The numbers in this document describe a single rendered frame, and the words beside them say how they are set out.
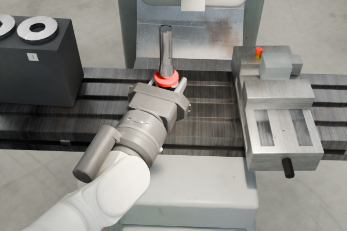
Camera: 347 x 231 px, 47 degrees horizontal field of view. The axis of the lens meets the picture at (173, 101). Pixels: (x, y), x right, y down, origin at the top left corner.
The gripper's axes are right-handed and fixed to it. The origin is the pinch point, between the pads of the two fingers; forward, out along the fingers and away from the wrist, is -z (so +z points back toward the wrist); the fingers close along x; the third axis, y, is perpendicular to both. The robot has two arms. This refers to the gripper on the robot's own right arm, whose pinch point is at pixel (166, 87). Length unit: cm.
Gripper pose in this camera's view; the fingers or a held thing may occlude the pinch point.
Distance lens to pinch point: 79.7
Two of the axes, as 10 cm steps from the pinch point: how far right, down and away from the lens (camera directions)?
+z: -3.6, 6.8, -6.4
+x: -9.3, -2.6, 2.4
